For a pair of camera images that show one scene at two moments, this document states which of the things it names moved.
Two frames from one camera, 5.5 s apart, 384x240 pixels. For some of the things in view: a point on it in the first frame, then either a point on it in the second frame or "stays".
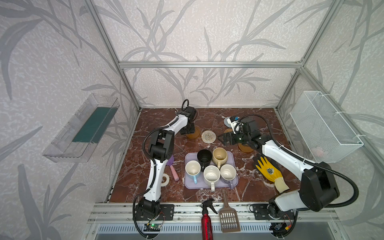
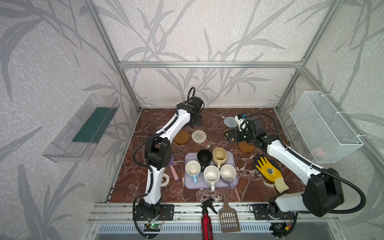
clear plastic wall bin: (76, 143) stays
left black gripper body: (186, 130) to (196, 120)
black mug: (204, 156) stays
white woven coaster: (208, 136) to (198, 136)
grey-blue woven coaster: (226, 122) stays
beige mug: (219, 156) stays
